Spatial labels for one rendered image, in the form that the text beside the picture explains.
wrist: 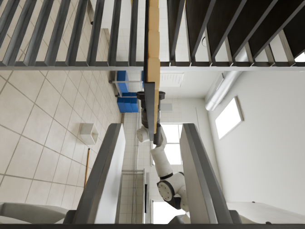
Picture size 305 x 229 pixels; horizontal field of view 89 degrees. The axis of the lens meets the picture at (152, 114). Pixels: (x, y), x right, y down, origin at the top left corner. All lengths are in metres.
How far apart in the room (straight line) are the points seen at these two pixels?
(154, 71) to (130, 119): 5.16
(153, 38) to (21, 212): 0.47
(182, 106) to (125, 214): 3.72
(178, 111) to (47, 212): 5.27
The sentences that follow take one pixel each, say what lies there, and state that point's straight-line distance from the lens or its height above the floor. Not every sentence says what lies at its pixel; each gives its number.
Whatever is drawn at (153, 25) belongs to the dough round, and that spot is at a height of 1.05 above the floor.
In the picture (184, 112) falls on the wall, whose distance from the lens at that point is 5.57.
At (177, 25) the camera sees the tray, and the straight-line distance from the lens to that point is 0.61.
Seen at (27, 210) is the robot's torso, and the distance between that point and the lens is 0.51.
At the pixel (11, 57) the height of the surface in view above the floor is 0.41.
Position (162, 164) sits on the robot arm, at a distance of 0.73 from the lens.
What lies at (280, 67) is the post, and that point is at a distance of 0.93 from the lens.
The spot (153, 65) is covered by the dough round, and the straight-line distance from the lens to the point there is 0.24.
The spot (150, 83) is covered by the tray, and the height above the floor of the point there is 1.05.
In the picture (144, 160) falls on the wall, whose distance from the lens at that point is 4.89.
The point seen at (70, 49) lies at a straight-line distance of 0.85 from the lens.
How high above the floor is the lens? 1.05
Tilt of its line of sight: level
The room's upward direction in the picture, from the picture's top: 90 degrees clockwise
